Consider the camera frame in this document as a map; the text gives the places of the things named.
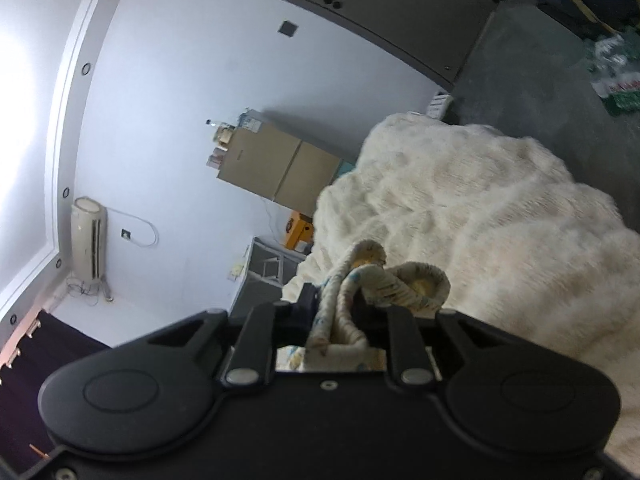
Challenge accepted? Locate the patterned cream children's garment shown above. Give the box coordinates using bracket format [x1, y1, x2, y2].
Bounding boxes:
[284, 240, 450, 372]

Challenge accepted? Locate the grey metal desk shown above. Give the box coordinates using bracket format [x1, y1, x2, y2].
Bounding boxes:
[230, 237, 304, 316]

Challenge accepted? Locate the orange box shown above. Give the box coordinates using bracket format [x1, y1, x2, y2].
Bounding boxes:
[284, 211, 314, 250]

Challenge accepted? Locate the brown refrigerator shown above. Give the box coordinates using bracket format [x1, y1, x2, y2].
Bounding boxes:
[207, 108, 346, 217]

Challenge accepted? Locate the cream fluffy blanket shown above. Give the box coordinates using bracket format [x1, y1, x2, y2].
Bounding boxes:
[282, 113, 639, 470]

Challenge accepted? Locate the jar on refrigerator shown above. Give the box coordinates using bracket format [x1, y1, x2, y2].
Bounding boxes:
[205, 119, 235, 150]

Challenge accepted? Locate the beige standing air conditioner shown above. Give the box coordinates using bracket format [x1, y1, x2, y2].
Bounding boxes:
[70, 197, 107, 284]

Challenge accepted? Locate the black curtain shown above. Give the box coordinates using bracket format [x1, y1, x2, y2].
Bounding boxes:
[0, 312, 107, 474]

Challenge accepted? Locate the green patterned bag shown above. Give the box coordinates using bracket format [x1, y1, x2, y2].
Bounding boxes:
[585, 28, 639, 116]

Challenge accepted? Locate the dark wall switch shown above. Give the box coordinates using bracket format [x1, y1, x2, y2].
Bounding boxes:
[279, 21, 298, 38]

